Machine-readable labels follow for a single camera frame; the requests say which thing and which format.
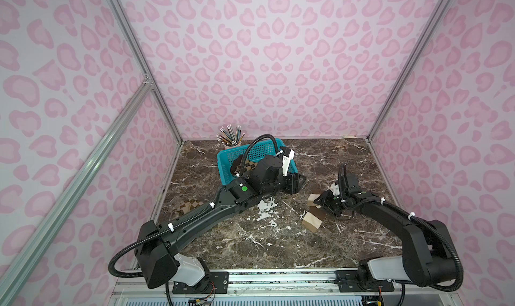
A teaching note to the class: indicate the dark brown argyle sock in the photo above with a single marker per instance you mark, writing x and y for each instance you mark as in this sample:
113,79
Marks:
236,169

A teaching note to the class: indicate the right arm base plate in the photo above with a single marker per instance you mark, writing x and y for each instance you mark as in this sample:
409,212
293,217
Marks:
355,281

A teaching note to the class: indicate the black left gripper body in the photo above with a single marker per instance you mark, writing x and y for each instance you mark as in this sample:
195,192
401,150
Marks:
292,183

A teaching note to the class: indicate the cream brown striped sock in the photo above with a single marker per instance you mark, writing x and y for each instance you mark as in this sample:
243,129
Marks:
314,216

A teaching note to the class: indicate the aluminium mounting rail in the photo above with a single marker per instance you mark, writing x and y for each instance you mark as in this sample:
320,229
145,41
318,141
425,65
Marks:
316,286

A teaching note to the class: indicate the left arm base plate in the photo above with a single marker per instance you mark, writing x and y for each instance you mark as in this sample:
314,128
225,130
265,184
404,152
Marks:
215,282

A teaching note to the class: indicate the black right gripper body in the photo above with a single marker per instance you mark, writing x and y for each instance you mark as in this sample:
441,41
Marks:
336,203

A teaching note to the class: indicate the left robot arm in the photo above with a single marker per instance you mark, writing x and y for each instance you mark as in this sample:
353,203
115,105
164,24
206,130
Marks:
156,255

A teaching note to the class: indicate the teal plastic basket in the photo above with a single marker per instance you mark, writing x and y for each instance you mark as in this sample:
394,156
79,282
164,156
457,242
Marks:
229,161

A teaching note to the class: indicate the pink cup of pencils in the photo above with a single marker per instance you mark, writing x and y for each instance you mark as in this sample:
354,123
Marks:
230,136

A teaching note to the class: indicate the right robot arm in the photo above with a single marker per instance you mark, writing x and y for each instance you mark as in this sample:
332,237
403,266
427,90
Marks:
429,257

